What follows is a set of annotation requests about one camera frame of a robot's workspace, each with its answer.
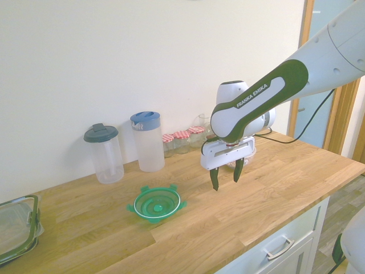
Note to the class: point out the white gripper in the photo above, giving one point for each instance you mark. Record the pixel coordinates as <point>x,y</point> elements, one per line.
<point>225,155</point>

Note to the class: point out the green round container lid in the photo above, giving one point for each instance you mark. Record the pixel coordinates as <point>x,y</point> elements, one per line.
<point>157,204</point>

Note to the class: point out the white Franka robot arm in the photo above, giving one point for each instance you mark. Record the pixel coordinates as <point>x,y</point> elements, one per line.
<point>256,108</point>

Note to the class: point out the clear pitcher blue lid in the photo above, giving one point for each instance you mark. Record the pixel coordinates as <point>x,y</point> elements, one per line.
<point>149,145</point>

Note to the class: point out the clear pitcher dark grey lid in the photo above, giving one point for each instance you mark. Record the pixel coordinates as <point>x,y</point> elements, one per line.
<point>108,160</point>

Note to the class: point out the rectangular glass container green rim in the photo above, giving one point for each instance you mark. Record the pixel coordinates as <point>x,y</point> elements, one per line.
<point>17,225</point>

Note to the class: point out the clear cereal bowl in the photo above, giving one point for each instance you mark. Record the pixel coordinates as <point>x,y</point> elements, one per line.
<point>252,157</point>

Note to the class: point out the tall clear drinking glass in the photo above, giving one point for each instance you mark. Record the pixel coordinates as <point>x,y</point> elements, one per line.
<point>201,120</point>

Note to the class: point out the wooden door frame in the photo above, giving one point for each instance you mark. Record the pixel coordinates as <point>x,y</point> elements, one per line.
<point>342,120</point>

